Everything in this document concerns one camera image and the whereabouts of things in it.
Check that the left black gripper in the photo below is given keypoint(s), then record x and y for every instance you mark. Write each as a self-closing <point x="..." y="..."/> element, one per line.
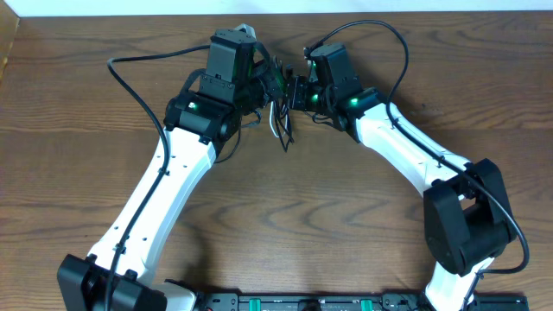
<point x="272" y="68"/>

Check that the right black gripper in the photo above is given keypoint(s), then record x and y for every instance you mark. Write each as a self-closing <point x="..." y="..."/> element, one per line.
<point x="299" y="85"/>

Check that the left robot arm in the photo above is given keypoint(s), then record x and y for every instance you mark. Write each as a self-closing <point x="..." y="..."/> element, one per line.
<point x="119" y="271"/>

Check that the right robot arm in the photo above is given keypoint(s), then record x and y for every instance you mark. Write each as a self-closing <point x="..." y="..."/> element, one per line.
<point x="468" y="220"/>

